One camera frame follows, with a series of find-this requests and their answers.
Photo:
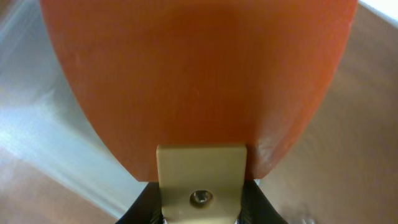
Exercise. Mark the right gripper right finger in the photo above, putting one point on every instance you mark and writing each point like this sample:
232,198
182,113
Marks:
255,207

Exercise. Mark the clear plastic container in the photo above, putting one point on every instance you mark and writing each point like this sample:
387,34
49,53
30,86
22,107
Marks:
42,122

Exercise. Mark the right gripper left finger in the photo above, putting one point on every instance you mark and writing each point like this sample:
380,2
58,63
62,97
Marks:
146,209

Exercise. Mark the orange scraper wooden handle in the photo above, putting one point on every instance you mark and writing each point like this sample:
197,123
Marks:
199,95

